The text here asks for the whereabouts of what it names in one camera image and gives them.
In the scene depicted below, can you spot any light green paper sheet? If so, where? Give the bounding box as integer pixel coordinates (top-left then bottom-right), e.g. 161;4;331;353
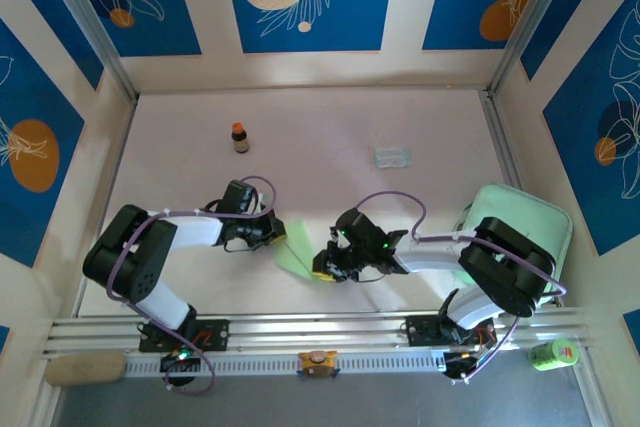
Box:
273;219;321;281

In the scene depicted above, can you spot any brown bottle with orange cap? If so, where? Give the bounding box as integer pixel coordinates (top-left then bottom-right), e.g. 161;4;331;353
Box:
230;121;251;155

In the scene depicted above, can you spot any clear plastic packet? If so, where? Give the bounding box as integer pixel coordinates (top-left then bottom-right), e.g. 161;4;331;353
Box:
368;145;412;172

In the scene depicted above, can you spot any mint green zip pouch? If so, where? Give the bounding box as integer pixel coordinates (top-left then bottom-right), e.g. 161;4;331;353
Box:
452;183;575;311

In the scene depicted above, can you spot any green tape roll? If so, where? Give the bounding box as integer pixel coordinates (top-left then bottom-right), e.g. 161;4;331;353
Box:
528;338;581;372

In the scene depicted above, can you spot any beige sponge block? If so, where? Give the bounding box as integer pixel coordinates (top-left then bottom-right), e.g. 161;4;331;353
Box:
44;351;127;388

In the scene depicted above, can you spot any aluminium mounting rail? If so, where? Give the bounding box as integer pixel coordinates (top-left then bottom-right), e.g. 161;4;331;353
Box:
42;305;596;361

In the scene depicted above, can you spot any white slotted cable duct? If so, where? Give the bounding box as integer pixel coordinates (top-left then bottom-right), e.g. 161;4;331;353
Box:
122;350;451;379

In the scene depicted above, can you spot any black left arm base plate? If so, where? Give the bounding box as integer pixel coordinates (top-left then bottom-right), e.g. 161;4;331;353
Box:
138;319;231;353

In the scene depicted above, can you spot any aluminium frame post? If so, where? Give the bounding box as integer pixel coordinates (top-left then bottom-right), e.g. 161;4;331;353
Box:
487;0;586;98
37;0;140;101

